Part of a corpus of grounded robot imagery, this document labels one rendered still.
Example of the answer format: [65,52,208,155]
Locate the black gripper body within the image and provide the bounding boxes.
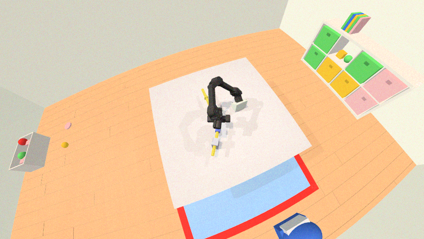
[207,114,230,123]

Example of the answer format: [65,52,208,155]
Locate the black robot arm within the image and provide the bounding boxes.
[207,76,243,129]

